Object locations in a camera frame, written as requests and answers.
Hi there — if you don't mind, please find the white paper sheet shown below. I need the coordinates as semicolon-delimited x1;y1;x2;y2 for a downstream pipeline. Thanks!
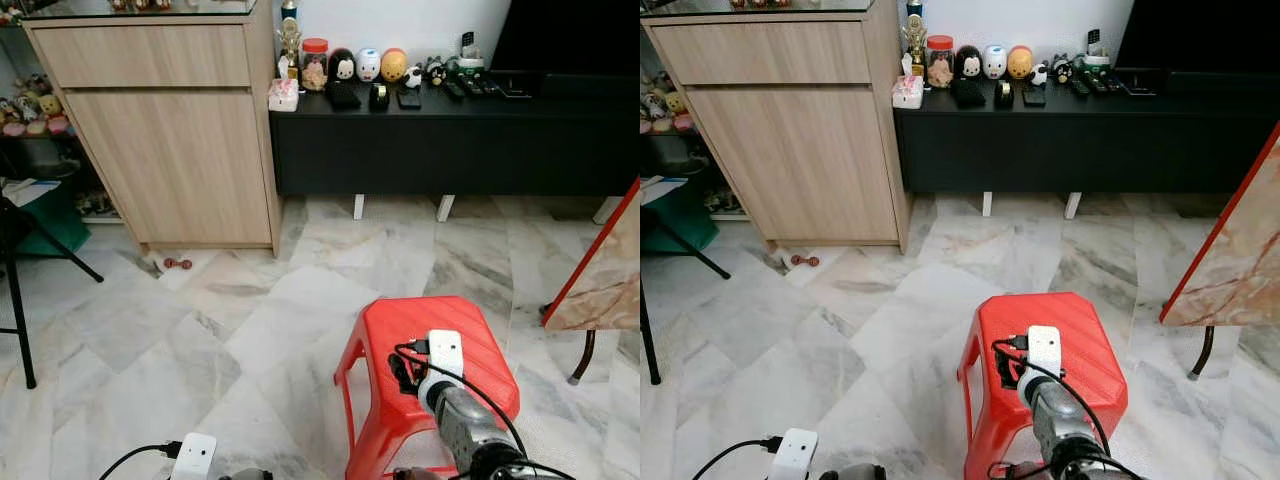
640;176;691;206
0;178;63;208

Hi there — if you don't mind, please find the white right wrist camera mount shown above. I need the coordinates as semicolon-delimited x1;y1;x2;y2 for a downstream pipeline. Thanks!
1017;325;1063;404
417;329;466;409

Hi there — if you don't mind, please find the red lidded clear jar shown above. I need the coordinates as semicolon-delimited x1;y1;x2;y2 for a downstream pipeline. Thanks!
301;38;330;92
926;35;955;89

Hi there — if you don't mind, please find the marble pattern panel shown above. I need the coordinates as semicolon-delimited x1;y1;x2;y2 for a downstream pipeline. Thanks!
543;178;641;332
1160;120;1280;328

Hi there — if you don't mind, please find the black low console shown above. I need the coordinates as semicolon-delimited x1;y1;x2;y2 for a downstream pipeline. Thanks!
893;70;1280;197
270;72;641;199

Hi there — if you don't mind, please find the white green phone holder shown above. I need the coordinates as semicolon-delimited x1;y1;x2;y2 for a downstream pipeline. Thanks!
1080;28;1113;73
455;32;488;76

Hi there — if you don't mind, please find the black tripod stand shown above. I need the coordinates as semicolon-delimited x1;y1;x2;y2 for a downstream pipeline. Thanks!
640;200;733;387
0;195;106;391

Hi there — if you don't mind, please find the green storage bin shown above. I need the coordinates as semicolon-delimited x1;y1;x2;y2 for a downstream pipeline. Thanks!
640;182;721;254
12;185;93;257

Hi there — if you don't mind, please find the light wooden cabinet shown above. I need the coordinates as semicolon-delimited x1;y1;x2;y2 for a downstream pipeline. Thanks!
640;0;912;254
20;0;284;257

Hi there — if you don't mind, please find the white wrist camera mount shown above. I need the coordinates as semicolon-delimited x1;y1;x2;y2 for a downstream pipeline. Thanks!
170;433;218;480
417;329;466;409
1017;325;1063;404
770;428;819;480

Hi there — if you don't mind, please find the gold trophy figurine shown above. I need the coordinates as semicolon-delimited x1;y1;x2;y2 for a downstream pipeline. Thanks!
278;0;304;81
903;0;930;78

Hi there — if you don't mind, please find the black metal panel leg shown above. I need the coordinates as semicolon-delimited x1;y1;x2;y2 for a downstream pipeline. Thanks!
1187;325;1217;382
567;328;598;387

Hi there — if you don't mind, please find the red plastic stool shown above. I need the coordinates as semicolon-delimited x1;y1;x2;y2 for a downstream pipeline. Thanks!
957;291;1130;480
334;296;522;480

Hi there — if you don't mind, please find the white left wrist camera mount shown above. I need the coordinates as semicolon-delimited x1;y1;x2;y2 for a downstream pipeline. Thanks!
770;428;819;480
170;433;218;480

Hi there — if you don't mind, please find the black television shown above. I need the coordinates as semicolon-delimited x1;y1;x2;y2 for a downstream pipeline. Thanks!
1115;0;1280;74
490;0;641;77

